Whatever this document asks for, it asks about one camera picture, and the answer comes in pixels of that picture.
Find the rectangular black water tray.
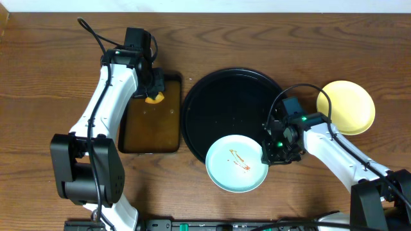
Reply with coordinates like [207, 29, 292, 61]
[118, 72, 182, 154]

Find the yellow plate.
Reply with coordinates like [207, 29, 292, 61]
[322, 80, 376, 135]

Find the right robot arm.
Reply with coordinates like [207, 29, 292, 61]
[262, 112, 410, 230]

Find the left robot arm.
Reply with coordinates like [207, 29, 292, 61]
[50, 47, 164, 230]

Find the round black tray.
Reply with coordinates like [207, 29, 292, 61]
[180, 68, 282, 163]

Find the light green plate lower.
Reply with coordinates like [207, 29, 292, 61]
[205, 135, 268, 193]

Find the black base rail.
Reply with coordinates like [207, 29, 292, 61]
[63, 218, 351, 231]

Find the green yellow sponge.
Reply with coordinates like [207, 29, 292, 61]
[144, 92, 164, 105]

